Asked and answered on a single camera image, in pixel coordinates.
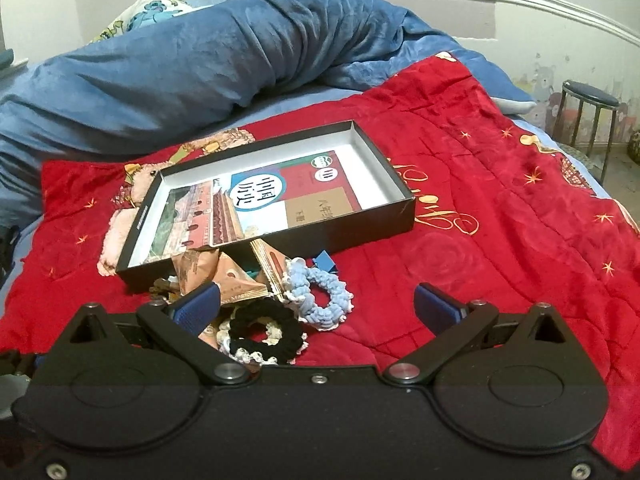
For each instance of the black cardboard box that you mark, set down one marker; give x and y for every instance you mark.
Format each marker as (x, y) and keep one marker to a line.
(385, 210)

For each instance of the brown snack packet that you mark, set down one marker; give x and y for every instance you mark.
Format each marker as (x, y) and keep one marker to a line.
(270, 265)
(192, 270)
(237, 284)

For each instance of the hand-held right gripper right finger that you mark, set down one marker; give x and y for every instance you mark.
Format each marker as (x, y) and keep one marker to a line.
(433, 305)

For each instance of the blue clip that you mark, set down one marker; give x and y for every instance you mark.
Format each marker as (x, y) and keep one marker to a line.
(325, 262)

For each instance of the black scrunchie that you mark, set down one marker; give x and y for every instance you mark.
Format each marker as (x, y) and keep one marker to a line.
(290, 332)

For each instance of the white scrunchie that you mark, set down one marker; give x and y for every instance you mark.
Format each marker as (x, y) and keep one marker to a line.
(247, 356)

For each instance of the light blue scrunchie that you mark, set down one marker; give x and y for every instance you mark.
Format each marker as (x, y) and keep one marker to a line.
(327, 305)

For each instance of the palace picture book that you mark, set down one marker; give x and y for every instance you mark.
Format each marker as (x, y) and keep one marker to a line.
(175, 220)

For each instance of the blue circle red book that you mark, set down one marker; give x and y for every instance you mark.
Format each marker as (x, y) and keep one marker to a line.
(305, 195)

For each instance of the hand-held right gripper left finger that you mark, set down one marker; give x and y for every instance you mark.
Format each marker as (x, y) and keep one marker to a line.
(194, 311)

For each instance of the red printed bear blanket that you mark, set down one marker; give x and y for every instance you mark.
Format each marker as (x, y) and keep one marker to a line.
(500, 200)

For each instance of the round dark stool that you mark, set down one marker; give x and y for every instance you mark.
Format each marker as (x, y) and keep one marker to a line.
(590, 97)

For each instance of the blue plush blanket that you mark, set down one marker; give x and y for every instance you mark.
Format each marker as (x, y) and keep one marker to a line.
(200, 70)

